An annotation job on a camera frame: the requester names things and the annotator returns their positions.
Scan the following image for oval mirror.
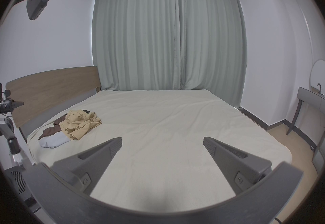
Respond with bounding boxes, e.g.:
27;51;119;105
310;59;325;91

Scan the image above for white garment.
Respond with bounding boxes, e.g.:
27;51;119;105
39;133;71;149

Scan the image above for pale grey-green curtain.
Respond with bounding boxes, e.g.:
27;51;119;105
91;0;248;108

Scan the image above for tan shorts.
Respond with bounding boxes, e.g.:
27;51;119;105
59;109;102;141

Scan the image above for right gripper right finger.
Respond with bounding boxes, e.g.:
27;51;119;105
203;137;273;195

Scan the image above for grey dressing table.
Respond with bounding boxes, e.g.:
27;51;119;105
286;87;325;136

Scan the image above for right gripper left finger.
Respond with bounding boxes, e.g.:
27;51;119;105
51;137;122;195

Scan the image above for bed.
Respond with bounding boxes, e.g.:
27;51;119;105
5;66;292;212

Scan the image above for brown garment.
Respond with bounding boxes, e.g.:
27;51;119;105
39;114;68;140

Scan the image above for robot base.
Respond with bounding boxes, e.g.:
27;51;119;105
0;151;42;214

